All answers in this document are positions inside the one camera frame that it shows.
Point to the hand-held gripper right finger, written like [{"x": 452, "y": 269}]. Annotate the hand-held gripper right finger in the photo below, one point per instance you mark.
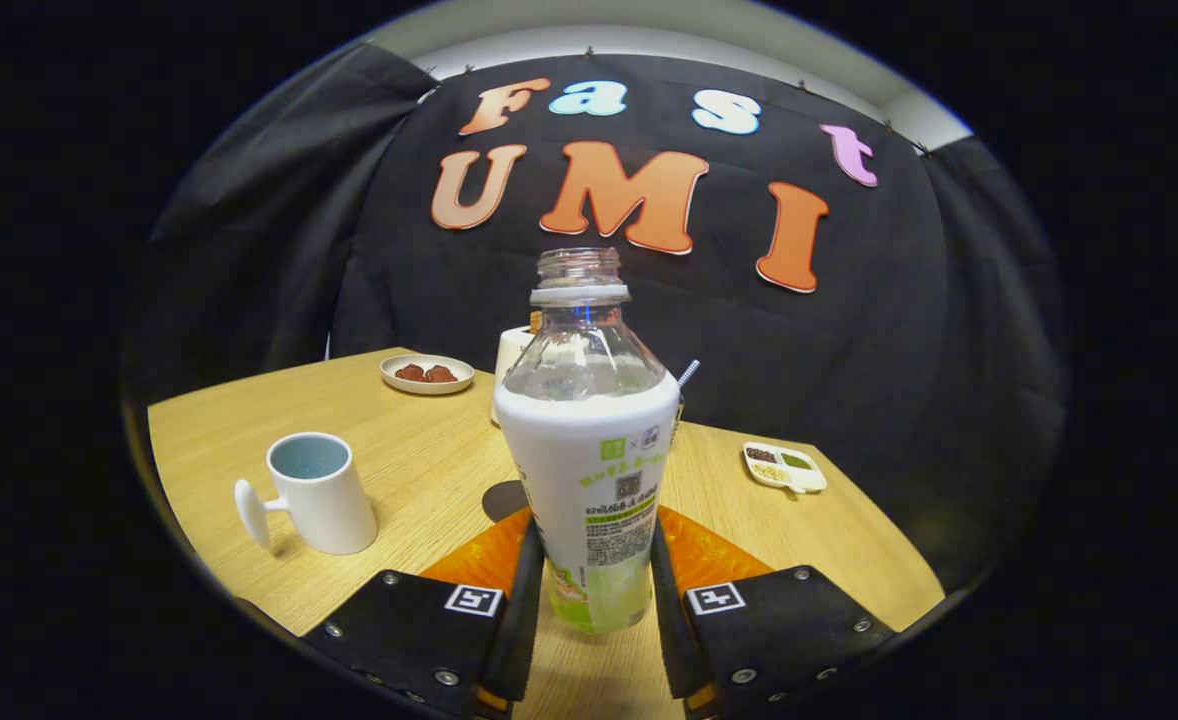
[{"x": 671, "y": 620}]

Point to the clear juice bottle white label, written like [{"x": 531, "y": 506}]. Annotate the clear juice bottle white label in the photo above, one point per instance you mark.
[{"x": 589, "y": 440}]

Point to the red-brown food piece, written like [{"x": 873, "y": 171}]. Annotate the red-brown food piece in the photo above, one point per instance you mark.
[
  {"x": 410, "y": 372},
  {"x": 440, "y": 374}
]

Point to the small white plate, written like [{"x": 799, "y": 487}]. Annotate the small white plate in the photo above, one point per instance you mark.
[{"x": 429, "y": 388}]

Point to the white toaster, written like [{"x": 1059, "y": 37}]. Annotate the white toaster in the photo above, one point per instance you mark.
[{"x": 509, "y": 352}]

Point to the black backdrop cloth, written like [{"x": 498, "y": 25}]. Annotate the black backdrop cloth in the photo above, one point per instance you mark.
[{"x": 849, "y": 380}]

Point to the dark brown round coaster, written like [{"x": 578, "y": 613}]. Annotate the dark brown round coaster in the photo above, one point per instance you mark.
[{"x": 504, "y": 500}]

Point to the white divided seed dish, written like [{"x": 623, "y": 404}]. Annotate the white divided seed dish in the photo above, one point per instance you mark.
[{"x": 809, "y": 481}]

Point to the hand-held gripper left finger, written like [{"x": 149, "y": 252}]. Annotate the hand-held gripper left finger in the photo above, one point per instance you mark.
[{"x": 524, "y": 610}]

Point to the wooden table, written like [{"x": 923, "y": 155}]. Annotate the wooden table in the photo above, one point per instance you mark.
[{"x": 399, "y": 470}]

